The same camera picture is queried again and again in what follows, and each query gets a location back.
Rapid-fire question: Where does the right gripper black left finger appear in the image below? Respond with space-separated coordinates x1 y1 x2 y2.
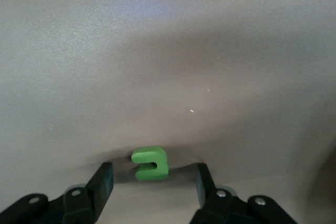
0 162 115 224

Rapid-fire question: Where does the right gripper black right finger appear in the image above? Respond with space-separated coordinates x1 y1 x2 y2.
190 163 297 224

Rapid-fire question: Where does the green letter n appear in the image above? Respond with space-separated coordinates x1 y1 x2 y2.
131 146 169 182

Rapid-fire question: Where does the brown table cover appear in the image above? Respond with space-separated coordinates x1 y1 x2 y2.
0 0 336 224

